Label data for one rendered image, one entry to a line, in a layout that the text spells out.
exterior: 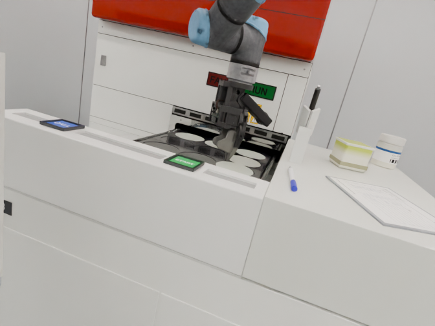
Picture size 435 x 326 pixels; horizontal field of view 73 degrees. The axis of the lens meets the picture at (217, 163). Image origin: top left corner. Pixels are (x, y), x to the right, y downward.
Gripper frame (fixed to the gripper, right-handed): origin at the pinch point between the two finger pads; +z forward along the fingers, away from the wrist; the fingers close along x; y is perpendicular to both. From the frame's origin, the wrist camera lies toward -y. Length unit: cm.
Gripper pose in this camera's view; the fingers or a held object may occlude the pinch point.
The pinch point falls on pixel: (230, 156)
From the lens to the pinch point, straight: 82.2
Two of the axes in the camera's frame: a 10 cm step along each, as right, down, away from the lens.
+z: -2.2, 9.4, 2.8
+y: -9.2, -1.0, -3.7
